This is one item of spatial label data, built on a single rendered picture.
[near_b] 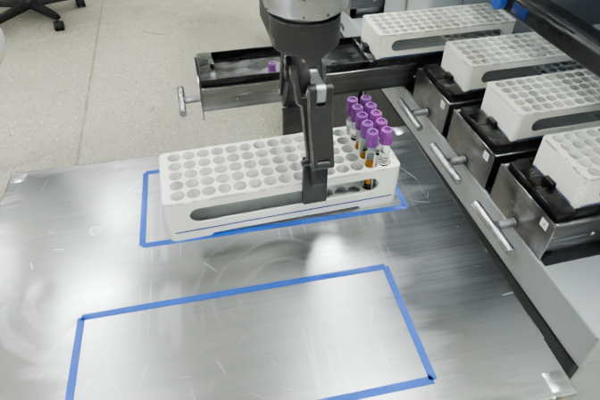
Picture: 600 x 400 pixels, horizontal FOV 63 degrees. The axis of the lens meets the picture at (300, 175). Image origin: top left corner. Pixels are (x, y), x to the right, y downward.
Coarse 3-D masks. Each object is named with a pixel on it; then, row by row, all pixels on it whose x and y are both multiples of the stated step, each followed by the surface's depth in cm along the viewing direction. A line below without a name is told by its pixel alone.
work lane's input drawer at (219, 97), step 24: (264, 48) 101; (336, 48) 104; (360, 48) 101; (216, 72) 96; (240, 72) 96; (264, 72) 93; (336, 72) 95; (360, 72) 96; (384, 72) 98; (408, 72) 99; (192, 96) 98; (216, 96) 92; (240, 96) 93; (264, 96) 95
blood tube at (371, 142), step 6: (366, 132) 58; (372, 132) 58; (378, 132) 58; (366, 138) 59; (372, 138) 58; (378, 138) 59; (366, 144) 59; (372, 144) 59; (378, 144) 59; (366, 150) 60; (372, 150) 59; (366, 156) 61; (372, 156) 60; (366, 162) 61; (372, 162) 61; (366, 180) 63; (372, 180) 63; (366, 186) 64
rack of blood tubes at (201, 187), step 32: (160, 160) 63; (192, 160) 63; (224, 160) 63; (256, 160) 63; (288, 160) 64; (352, 160) 64; (192, 192) 59; (224, 192) 60; (256, 192) 59; (288, 192) 60; (352, 192) 64; (384, 192) 64; (192, 224) 59; (256, 224) 62
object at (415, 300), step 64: (64, 192) 67; (128, 192) 67; (448, 192) 67; (0, 256) 59; (64, 256) 59; (128, 256) 59; (192, 256) 59; (256, 256) 59; (320, 256) 59; (384, 256) 59; (448, 256) 59; (0, 320) 52; (64, 320) 52; (128, 320) 52; (192, 320) 52; (256, 320) 52; (320, 320) 52; (384, 320) 52; (448, 320) 52; (512, 320) 52; (0, 384) 47; (64, 384) 47; (128, 384) 47; (192, 384) 47; (256, 384) 47; (320, 384) 47; (384, 384) 47; (448, 384) 47; (512, 384) 47
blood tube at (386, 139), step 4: (384, 128) 59; (388, 128) 59; (380, 132) 59; (384, 132) 58; (388, 132) 58; (392, 132) 58; (380, 136) 59; (384, 136) 59; (388, 136) 58; (392, 136) 59; (380, 140) 59; (384, 140) 59; (388, 140) 59; (392, 140) 60; (380, 144) 60; (384, 144) 59; (388, 144) 59; (380, 148) 60; (384, 148) 60; (388, 148) 60; (380, 152) 61; (384, 152) 60; (388, 152) 60; (380, 156) 61; (384, 156) 61; (388, 156) 61; (380, 160) 61; (384, 160) 61; (388, 160) 62; (380, 164) 62; (384, 164) 62; (376, 180) 64; (376, 184) 65
